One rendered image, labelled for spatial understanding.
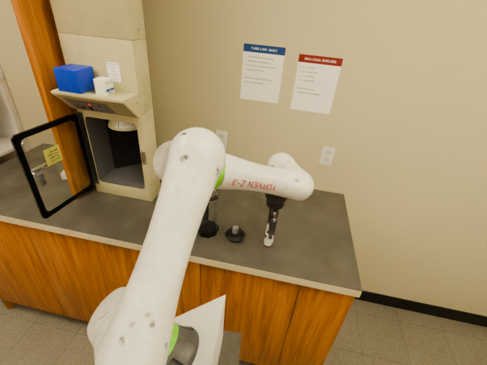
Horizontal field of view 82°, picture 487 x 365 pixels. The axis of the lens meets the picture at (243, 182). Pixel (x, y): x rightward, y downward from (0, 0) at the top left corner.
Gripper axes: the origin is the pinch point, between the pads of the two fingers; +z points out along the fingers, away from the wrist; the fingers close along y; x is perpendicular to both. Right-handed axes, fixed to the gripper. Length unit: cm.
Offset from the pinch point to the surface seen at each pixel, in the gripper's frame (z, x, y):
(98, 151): -17, -89, -30
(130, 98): -50, -62, -17
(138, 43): -69, -61, -27
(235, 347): 6.4, -11.5, 47.1
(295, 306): 29.3, 15.2, 15.1
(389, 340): 101, 96, -14
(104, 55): -64, -74, -25
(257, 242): 6.5, -4.8, -0.6
